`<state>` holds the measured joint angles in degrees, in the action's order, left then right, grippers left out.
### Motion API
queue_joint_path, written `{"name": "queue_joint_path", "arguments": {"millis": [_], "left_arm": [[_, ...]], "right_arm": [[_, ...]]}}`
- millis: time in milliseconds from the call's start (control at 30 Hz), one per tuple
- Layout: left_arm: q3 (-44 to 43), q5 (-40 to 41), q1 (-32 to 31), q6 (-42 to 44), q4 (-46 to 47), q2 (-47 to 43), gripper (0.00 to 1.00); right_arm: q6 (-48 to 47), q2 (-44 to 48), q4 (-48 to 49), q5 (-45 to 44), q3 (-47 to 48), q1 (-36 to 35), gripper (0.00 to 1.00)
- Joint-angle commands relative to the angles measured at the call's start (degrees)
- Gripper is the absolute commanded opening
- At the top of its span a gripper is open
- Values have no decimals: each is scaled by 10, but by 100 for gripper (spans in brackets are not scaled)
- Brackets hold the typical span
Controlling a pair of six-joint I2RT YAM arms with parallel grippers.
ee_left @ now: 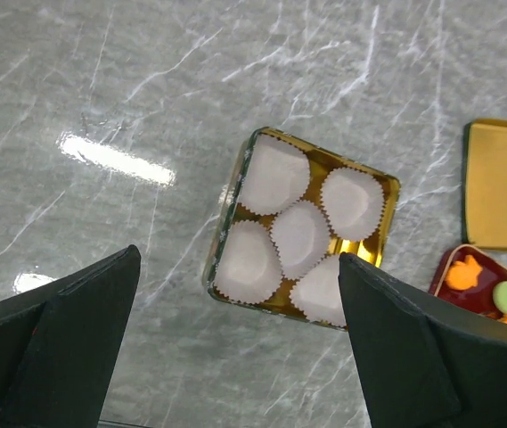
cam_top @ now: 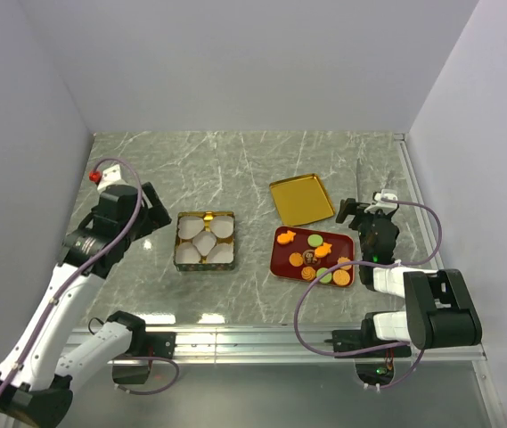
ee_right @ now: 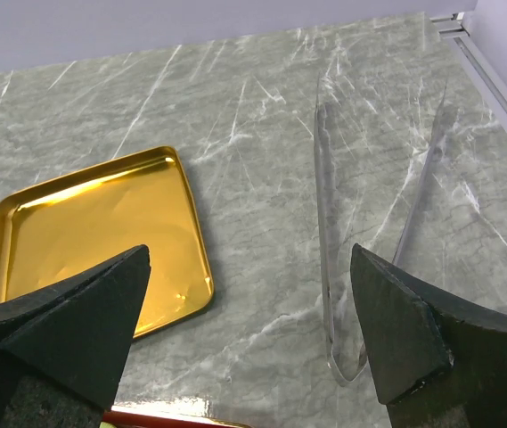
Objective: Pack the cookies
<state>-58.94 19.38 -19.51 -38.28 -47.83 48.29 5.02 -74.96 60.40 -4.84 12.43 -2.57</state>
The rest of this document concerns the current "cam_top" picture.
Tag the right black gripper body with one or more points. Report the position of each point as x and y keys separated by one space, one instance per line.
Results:
x=370 y=220

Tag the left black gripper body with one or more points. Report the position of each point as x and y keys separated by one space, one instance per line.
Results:
x=150 y=218

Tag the green round cookie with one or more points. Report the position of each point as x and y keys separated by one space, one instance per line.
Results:
x=325 y=277
x=315 y=240

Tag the orange fish cookie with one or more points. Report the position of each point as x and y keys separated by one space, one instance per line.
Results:
x=285 y=237
x=323 y=250

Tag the orange round chip cookie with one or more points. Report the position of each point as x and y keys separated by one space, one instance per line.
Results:
x=296 y=259

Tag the orange swirl cookie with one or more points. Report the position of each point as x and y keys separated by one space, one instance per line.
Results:
x=308 y=273

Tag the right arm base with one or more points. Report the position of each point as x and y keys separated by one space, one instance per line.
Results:
x=378 y=366

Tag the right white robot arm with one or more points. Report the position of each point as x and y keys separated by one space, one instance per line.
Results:
x=439 y=311

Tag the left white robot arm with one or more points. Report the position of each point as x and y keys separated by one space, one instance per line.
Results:
x=37 y=380

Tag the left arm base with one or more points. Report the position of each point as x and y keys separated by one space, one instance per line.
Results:
x=135 y=367

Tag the gold tin lid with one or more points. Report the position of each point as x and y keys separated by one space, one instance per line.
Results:
x=301 y=200

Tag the red lacquer tray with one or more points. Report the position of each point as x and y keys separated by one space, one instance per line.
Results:
x=342 y=246

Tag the white paper cup top left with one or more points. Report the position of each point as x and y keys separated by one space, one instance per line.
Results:
x=189 y=226

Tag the white paper cup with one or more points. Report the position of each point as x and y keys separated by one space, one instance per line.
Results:
x=222 y=226
x=189 y=226
x=222 y=253
x=187 y=253
x=204 y=242

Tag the white paper cup bottom left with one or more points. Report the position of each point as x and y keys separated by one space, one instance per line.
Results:
x=187 y=253

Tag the square cookie tin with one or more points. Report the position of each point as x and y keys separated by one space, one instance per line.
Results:
x=203 y=266

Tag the white paper cup centre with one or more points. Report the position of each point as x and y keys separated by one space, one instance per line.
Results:
x=204 y=242

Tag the white paper cup top right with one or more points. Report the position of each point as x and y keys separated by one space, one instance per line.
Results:
x=222 y=226

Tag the white paper cup bottom right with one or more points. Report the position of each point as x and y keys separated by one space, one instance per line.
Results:
x=222 y=253

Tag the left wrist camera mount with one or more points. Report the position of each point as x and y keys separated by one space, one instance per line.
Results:
x=112 y=175

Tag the aluminium rail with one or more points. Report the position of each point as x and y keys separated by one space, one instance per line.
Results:
x=264 y=344

